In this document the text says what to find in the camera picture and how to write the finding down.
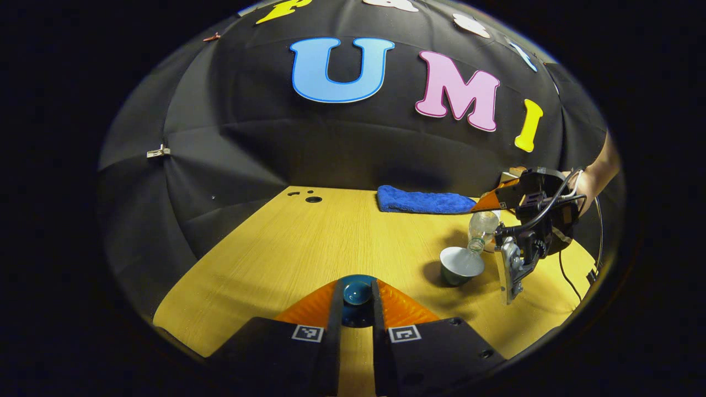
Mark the white cloth clip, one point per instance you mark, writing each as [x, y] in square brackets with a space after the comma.
[158, 151]

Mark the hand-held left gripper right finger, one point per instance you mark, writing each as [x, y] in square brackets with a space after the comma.
[380, 358]

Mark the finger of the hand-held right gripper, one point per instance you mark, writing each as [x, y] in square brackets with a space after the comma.
[504, 197]

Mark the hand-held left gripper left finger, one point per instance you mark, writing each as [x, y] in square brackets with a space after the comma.
[331, 358]

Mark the clear plastic water bottle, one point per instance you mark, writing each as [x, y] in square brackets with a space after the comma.
[482, 223]

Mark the blue towel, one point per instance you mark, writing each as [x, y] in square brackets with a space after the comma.
[419, 201]

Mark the red cloth clip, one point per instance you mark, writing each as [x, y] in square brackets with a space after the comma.
[211, 37]

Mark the teal teacup lid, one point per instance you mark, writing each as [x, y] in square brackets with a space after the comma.
[357, 292]

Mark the teal white-lined teacup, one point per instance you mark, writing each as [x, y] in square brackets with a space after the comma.
[458, 264]

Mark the small dark object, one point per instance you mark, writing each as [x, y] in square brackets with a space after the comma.
[593, 275]

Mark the toast slice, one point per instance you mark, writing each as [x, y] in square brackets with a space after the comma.
[517, 170]

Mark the white toaster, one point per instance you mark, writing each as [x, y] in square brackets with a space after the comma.
[504, 180]

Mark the black backdrop cloth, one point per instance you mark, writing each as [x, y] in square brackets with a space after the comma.
[248, 138]

